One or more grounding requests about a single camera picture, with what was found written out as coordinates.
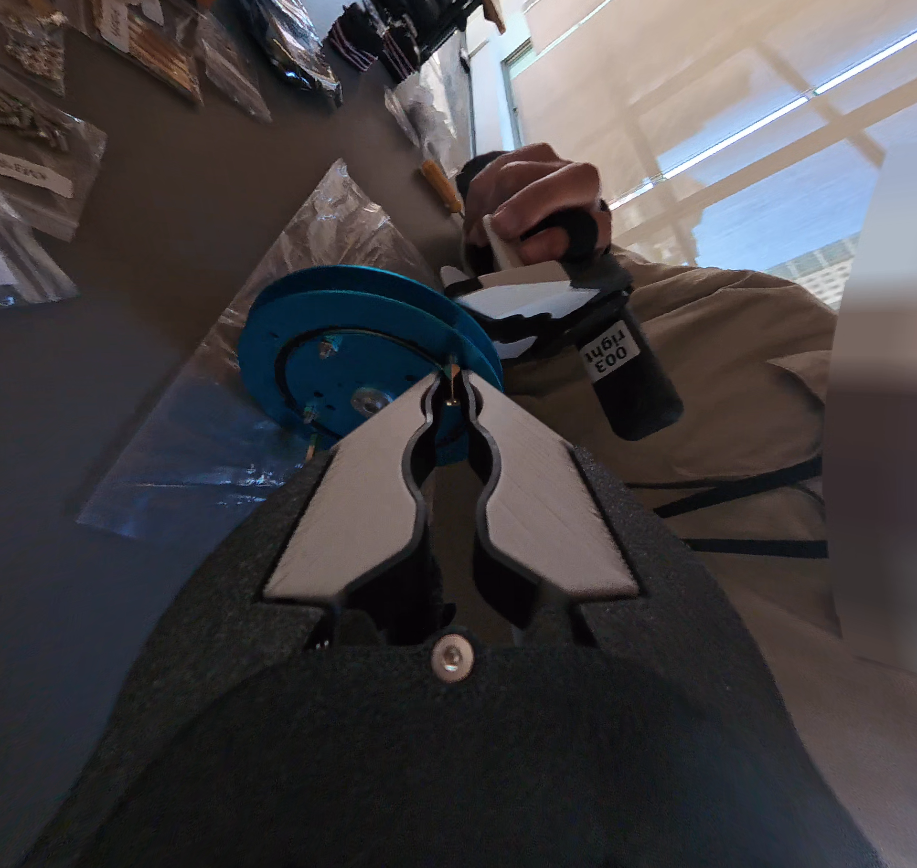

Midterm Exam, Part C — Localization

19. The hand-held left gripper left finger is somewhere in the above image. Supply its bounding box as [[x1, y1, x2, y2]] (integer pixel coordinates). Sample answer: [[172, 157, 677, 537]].
[[264, 372, 439, 601]]

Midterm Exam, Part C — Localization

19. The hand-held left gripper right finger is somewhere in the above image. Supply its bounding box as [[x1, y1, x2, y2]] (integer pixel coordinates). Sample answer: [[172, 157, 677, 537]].
[[464, 370, 640, 601]]

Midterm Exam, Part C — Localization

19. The blue round turntable assembly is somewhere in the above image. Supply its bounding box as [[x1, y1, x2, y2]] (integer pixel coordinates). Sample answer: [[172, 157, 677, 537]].
[[236, 265, 506, 468]]

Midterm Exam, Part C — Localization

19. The person's right hand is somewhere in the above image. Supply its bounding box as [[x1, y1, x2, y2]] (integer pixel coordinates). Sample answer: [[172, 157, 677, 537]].
[[455, 142, 615, 276]]

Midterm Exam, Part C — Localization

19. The long orange rod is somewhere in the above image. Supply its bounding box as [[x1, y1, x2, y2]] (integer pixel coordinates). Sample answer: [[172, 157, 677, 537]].
[[417, 158, 468, 219]]

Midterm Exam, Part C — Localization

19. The shiny foil bag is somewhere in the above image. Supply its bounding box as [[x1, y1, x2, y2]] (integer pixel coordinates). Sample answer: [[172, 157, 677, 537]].
[[228, 0, 345, 108]]

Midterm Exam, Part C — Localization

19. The pile of small hardware bags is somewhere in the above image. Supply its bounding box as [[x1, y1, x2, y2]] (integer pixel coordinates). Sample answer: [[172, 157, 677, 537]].
[[0, 0, 275, 310]]

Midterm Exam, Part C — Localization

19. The black cable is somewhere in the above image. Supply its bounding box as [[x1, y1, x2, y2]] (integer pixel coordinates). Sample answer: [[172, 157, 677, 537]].
[[653, 455, 831, 561]]

